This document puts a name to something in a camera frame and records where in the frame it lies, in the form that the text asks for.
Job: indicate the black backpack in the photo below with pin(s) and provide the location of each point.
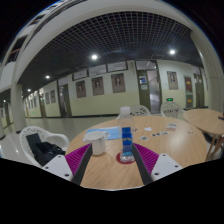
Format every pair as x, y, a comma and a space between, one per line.
46, 151

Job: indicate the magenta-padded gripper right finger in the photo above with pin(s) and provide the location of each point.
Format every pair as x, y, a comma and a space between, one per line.
161, 166

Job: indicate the round wooden table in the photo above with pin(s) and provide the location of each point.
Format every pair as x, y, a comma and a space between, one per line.
203, 119

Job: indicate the round ceiling lights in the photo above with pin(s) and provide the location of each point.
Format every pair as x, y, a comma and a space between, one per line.
94, 57

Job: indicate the dark green door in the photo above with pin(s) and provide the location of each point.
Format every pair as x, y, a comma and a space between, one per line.
144, 93

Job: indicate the red wall poster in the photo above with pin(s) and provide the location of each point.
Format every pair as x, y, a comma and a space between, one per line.
188, 91

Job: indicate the framed wall pictures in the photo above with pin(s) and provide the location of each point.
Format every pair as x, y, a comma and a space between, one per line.
118, 82

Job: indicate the white patterned-back chair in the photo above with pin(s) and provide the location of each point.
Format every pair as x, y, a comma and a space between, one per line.
140, 110
170, 109

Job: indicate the flat round red coaster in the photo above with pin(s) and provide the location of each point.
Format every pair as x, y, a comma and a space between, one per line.
118, 159

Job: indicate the small printed card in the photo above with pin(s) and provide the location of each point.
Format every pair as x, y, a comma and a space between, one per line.
171, 126
144, 137

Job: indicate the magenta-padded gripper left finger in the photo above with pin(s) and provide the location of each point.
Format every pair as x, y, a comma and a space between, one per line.
63, 166

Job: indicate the white plastic armchair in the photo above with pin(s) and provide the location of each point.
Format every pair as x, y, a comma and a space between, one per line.
50, 136

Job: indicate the green exit sign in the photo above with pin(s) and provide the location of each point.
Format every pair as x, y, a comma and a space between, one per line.
170, 99

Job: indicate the small white card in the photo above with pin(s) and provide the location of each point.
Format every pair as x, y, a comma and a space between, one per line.
148, 129

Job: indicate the clear blue-labelled water bottle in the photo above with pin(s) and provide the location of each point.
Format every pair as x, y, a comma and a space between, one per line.
126, 140

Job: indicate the white ceramic mug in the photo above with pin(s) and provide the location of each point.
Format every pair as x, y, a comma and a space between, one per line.
97, 144

